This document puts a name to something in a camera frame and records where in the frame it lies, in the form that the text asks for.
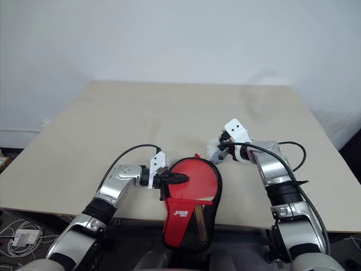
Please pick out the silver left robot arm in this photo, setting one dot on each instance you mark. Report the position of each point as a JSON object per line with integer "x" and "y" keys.
{"x": 124, "y": 172}

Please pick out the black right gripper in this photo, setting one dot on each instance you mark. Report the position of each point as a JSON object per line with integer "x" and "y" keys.
{"x": 227, "y": 139}

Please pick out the white power adapter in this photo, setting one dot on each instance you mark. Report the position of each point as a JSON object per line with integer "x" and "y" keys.
{"x": 26, "y": 237}

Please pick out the red black paddle case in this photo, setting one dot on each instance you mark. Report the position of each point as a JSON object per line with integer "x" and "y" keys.
{"x": 177, "y": 226}

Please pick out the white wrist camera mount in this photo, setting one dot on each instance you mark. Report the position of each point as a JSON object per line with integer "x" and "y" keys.
{"x": 237, "y": 130}
{"x": 158, "y": 162}

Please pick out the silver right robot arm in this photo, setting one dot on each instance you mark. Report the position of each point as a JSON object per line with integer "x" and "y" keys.
{"x": 270, "y": 169}

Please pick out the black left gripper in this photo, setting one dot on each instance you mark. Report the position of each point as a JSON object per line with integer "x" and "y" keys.
{"x": 163, "y": 183}

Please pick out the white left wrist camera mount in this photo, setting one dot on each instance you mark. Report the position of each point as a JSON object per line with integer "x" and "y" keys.
{"x": 158, "y": 162}

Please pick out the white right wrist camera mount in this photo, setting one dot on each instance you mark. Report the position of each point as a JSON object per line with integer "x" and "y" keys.
{"x": 237, "y": 130}

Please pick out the red table tennis paddle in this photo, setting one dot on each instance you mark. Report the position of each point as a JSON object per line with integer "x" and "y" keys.
{"x": 197, "y": 180}

